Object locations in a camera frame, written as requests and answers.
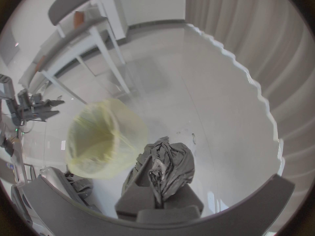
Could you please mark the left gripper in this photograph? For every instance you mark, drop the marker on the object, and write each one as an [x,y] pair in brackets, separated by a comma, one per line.
[39,111]

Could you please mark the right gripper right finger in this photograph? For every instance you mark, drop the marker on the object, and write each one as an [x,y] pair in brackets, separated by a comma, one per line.
[189,199]

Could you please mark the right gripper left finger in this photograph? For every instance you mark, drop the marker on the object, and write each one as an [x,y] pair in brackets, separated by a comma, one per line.
[137,193]

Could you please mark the black plastic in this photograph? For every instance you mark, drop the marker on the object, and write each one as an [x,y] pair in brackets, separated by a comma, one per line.
[177,166]

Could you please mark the yellow plastic bag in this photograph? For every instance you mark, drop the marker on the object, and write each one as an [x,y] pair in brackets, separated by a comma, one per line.
[128,122]

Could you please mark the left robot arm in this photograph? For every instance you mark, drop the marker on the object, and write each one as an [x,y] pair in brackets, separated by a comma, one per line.
[9,99]

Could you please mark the bed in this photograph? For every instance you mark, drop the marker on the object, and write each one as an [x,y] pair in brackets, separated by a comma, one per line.
[29,71]

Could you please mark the grey and white chair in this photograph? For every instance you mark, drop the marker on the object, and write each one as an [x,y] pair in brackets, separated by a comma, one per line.
[73,1]

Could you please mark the white curtain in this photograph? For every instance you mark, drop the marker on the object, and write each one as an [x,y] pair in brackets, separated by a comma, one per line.
[258,28]

